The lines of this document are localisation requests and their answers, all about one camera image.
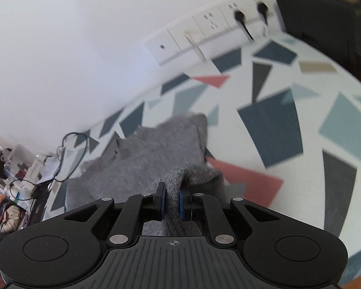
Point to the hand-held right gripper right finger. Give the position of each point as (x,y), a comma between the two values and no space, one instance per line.
(183,201)

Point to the white wall plate with hole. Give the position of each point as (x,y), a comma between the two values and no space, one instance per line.
(162,48)

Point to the geometric patterned mat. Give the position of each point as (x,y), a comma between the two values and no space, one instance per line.
(273,126)

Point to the black power plug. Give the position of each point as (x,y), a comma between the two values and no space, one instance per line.
(262,9)
(240,16)

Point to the dark grey cabinet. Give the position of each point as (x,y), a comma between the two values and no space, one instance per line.
(319,21)

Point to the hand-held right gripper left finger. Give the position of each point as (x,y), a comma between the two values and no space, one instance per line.
(161,201)

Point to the beige thin stick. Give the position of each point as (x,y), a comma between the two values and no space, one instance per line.
(195,45)

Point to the clear plastic box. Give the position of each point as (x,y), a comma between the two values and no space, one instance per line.
(27,165)

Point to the grey knit sweater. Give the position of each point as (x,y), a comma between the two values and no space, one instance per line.
(144,162)

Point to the blank white wall plate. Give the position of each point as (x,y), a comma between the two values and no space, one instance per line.
(192,31)

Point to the beige bag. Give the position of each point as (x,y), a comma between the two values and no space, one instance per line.
(12,216)

